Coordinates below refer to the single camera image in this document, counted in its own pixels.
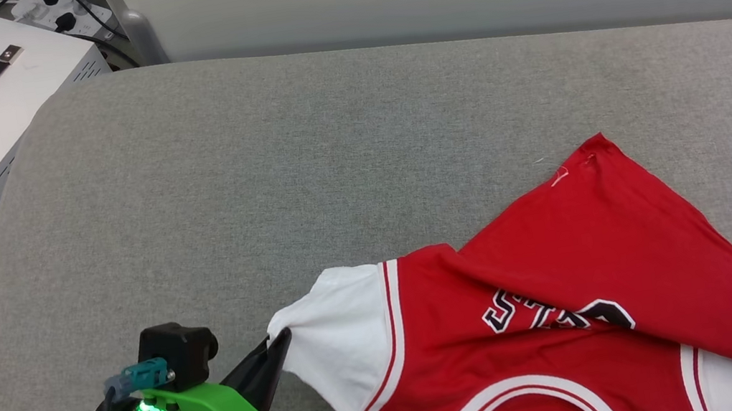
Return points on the grey partition post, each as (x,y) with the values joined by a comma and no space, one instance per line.
(138,29)

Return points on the white power strip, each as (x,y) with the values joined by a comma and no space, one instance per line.
(79,9)

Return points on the red and white jersey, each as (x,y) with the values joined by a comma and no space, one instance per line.
(572,320)

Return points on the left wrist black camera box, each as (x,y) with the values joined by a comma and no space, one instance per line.
(178,353)

